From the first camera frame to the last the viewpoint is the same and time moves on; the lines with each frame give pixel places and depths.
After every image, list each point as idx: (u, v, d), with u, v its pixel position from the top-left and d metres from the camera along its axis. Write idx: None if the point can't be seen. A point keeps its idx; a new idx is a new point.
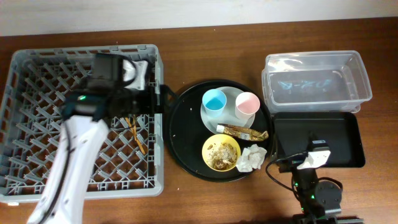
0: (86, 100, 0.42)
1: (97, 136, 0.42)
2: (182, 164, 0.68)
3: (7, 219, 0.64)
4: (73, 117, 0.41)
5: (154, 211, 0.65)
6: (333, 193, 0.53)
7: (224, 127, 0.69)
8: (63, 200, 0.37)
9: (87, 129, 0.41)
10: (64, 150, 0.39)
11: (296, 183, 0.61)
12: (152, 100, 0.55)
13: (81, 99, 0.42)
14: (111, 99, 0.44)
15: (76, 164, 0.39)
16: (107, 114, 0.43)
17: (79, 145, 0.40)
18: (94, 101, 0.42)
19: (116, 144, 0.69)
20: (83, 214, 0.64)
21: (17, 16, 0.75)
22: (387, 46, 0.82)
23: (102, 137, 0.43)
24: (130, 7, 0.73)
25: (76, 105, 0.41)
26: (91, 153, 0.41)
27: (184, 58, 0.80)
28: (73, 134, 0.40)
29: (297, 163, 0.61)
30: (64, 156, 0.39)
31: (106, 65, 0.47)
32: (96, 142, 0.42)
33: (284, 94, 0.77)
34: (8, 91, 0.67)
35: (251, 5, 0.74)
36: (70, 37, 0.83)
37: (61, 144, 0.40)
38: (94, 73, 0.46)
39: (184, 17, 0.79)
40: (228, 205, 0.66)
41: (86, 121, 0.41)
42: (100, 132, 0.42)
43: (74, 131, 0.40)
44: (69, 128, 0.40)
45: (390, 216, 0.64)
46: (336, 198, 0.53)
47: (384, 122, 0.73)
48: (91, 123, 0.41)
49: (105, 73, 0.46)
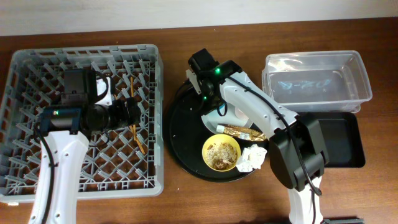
0: (61, 114, 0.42)
1: (79, 147, 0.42)
2: (182, 164, 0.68)
3: (6, 219, 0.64)
4: (49, 134, 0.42)
5: (153, 211, 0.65)
6: (205, 58, 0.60)
7: (224, 127, 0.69)
8: (53, 214, 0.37)
9: (66, 141, 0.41)
10: (47, 167, 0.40)
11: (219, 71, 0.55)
12: (125, 113, 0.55)
13: (55, 114, 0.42)
14: (86, 111, 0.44)
15: (61, 177, 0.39)
16: (84, 125, 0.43)
17: (61, 160, 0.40)
18: (68, 115, 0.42)
19: (116, 144, 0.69)
20: (83, 214, 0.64)
21: (18, 16, 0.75)
22: (385, 46, 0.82)
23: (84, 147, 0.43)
24: (130, 7, 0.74)
25: (54, 121, 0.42)
26: (76, 163, 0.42)
27: (184, 58, 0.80)
28: (54, 150, 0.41)
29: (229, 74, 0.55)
30: (47, 173, 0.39)
31: (77, 80, 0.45)
32: (79, 150, 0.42)
33: (284, 94, 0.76)
34: (8, 91, 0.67)
35: (250, 4, 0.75)
36: (70, 37, 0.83)
37: (43, 162, 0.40)
38: (66, 88, 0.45)
39: (183, 17, 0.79)
40: (228, 205, 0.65)
41: (64, 134, 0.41)
42: (83, 141, 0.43)
43: (54, 147, 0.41)
44: (50, 143, 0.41)
45: (390, 216, 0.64)
46: (208, 62, 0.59)
47: (385, 122, 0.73)
48: (69, 135, 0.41)
49: (78, 87, 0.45)
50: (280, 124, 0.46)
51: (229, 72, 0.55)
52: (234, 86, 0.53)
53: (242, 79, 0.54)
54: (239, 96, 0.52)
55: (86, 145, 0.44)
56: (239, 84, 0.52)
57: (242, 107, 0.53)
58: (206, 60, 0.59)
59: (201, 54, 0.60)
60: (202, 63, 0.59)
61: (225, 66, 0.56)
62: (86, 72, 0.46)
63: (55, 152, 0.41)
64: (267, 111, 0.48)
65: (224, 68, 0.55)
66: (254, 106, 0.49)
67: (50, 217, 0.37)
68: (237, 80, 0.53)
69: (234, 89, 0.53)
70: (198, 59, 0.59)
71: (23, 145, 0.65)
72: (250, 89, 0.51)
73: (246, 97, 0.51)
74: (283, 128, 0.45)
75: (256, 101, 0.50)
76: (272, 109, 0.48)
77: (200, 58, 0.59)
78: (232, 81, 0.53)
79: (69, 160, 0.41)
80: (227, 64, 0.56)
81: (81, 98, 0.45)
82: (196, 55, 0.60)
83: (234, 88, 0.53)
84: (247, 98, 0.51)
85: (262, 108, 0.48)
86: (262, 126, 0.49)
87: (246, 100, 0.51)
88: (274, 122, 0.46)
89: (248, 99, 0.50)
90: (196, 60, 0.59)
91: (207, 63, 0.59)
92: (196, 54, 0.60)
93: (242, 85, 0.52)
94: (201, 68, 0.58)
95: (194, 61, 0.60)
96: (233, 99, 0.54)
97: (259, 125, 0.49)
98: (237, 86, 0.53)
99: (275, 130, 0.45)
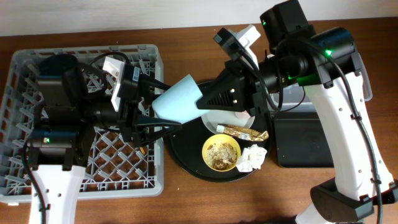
0: (53, 139, 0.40)
1: (74, 181, 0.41)
2: (182, 164, 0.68)
3: (6, 219, 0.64)
4: (41, 174, 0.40)
5: (153, 211, 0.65)
6: (293, 17, 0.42)
7: (224, 127, 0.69)
8: None
9: (58, 180, 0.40)
10: (38, 210, 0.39)
11: (331, 51, 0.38)
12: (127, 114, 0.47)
13: (47, 142, 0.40)
14: (82, 134, 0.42)
15: (54, 219, 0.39)
16: (79, 151, 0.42)
17: (54, 199, 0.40)
18: (62, 141, 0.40)
19: (116, 144, 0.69)
20: (82, 214, 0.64)
21: (18, 17, 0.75)
22: (387, 47, 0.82)
23: (79, 180, 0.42)
24: (130, 7, 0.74)
25: (43, 148, 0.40)
26: (71, 196, 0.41)
27: (184, 58, 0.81)
28: (45, 189, 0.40)
29: (341, 59, 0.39)
30: (38, 216, 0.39)
31: (58, 94, 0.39)
32: (74, 185, 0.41)
33: (284, 94, 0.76)
34: (8, 91, 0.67)
35: (251, 5, 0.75)
36: (69, 37, 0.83)
37: (34, 200, 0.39)
38: (49, 102, 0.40)
39: (184, 17, 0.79)
40: (228, 205, 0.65)
41: (57, 169, 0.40)
42: (76, 177, 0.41)
43: (44, 186, 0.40)
44: (38, 183, 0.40)
45: (390, 216, 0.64)
46: (298, 25, 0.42)
47: (384, 122, 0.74)
48: (62, 173, 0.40)
49: (62, 102, 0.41)
50: (368, 185, 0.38)
51: (342, 48, 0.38)
52: (342, 101, 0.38)
53: (354, 94, 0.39)
54: (339, 121, 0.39)
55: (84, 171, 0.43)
56: (350, 104, 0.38)
57: (327, 126, 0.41)
58: (295, 20, 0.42)
59: (290, 9, 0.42)
60: (288, 23, 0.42)
61: (343, 37, 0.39)
62: (71, 73, 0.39)
63: (46, 191, 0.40)
64: (360, 162, 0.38)
65: (337, 41, 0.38)
66: (341, 140, 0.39)
67: None
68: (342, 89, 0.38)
69: (339, 107, 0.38)
70: (282, 15, 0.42)
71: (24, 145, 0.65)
72: (360, 118, 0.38)
73: (350, 130, 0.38)
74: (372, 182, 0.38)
75: (352, 132, 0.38)
76: (370, 161, 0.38)
77: (294, 15, 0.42)
78: (341, 94, 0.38)
79: (63, 200, 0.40)
80: (340, 32, 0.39)
81: (69, 111, 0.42)
82: (280, 9, 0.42)
83: (339, 104, 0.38)
84: (344, 130, 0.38)
85: (359, 157, 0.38)
86: (337, 167, 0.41)
87: (341, 132, 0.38)
88: (363, 182, 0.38)
89: (344, 125, 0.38)
90: (276, 15, 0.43)
91: (295, 25, 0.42)
92: (283, 7, 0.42)
93: (352, 109, 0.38)
94: (288, 33, 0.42)
95: (272, 17, 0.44)
96: (324, 112, 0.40)
97: (335, 163, 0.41)
98: (344, 104, 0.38)
99: (360, 196, 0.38)
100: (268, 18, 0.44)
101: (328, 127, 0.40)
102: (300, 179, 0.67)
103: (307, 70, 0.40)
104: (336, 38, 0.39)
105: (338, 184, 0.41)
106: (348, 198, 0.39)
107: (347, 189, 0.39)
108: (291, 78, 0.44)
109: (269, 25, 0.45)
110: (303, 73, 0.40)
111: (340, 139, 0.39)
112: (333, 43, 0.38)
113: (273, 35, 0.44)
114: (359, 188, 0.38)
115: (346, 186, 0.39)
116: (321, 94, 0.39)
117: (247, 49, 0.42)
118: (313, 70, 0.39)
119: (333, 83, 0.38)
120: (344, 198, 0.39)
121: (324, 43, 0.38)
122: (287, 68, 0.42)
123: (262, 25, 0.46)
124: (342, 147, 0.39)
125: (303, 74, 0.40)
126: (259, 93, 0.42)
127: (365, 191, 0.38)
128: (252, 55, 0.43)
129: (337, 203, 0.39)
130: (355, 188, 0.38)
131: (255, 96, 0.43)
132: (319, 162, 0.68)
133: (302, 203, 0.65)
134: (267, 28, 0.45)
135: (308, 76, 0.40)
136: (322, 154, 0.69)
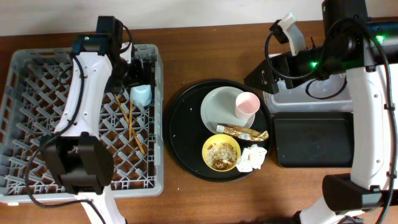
0: (91, 40, 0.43)
1: (104, 68, 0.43)
2: (182, 163, 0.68)
3: (6, 219, 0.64)
4: (81, 54, 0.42)
5: (153, 211, 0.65)
6: (352, 6, 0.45)
7: (224, 127, 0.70)
8: (83, 112, 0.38)
9: (92, 58, 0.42)
10: (78, 79, 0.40)
11: (382, 37, 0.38)
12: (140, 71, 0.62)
13: (87, 40, 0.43)
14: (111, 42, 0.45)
15: (89, 88, 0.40)
16: (109, 52, 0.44)
17: (90, 74, 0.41)
18: (97, 42, 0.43)
19: (116, 144, 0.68)
20: (82, 214, 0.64)
21: (18, 17, 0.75)
22: None
23: (109, 72, 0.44)
24: (130, 7, 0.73)
25: (86, 46, 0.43)
26: (101, 82, 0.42)
27: (184, 58, 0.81)
28: (84, 65, 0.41)
29: (390, 48, 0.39)
30: (78, 84, 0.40)
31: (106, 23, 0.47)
32: (104, 73, 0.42)
33: (284, 94, 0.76)
34: (8, 91, 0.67)
35: (251, 5, 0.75)
36: (71, 37, 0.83)
37: (74, 74, 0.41)
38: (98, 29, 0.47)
39: (184, 17, 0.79)
40: (228, 205, 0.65)
41: (94, 55, 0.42)
42: (106, 67, 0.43)
43: (85, 63, 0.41)
44: (80, 60, 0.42)
45: (390, 216, 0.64)
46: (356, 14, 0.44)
47: None
48: (97, 56, 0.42)
49: (107, 29, 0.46)
50: (384, 177, 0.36)
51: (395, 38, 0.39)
52: (376, 86, 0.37)
53: (394, 84, 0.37)
54: (372, 105, 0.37)
55: (109, 70, 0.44)
56: (387, 91, 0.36)
57: (357, 112, 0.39)
58: (354, 10, 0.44)
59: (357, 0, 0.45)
60: (347, 10, 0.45)
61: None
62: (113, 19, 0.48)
63: (85, 68, 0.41)
64: (382, 152, 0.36)
65: (390, 30, 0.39)
66: (370, 126, 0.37)
67: (79, 116, 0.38)
68: (382, 74, 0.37)
69: (374, 93, 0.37)
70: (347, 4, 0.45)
71: (23, 145, 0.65)
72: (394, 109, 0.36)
73: (381, 119, 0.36)
74: (389, 173, 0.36)
75: (385, 121, 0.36)
76: (392, 154, 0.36)
77: (355, 6, 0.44)
78: (380, 81, 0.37)
79: (96, 75, 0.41)
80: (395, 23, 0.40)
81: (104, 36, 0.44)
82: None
83: (375, 90, 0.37)
84: (375, 117, 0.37)
85: (382, 146, 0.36)
86: (357, 154, 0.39)
87: (372, 118, 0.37)
88: (379, 173, 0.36)
89: (377, 111, 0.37)
90: (339, 3, 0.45)
91: (354, 14, 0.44)
92: None
93: (388, 99, 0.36)
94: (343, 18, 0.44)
95: (334, 4, 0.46)
96: (359, 97, 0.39)
97: (356, 149, 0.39)
98: (380, 91, 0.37)
99: (372, 185, 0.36)
100: (331, 6, 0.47)
101: (360, 114, 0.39)
102: (299, 179, 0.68)
103: (352, 53, 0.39)
104: (391, 27, 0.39)
105: (352, 172, 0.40)
106: (359, 187, 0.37)
107: (360, 178, 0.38)
108: (337, 61, 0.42)
109: (329, 13, 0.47)
110: (349, 55, 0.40)
111: (370, 124, 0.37)
112: (386, 31, 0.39)
113: (331, 20, 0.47)
114: (372, 178, 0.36)
115: (359, 175, 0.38)
116: (359, 77, 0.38)
117: (285, 30, 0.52)
118: (359, 53, 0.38)
119: (375, 68, 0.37)
120: (355, 186, 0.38)
121: (377, 30, 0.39)
122: (335, 50, 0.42)
123: (323, 10, 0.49)
124: (369, 134, 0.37)
125: (349, 56, 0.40)
126: (285, 69, 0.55)
127: (378, 183, 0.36)
128: (288, 35, 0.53)
129: (347, 193, 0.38)
130: (370, 178, 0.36)
131: (284, 69, 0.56)
132: (319, 161, 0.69)
133: (302, 203, 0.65)
134: (328, 14, 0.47)
135: (354, 58, 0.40)
136: (321, 154, 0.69)
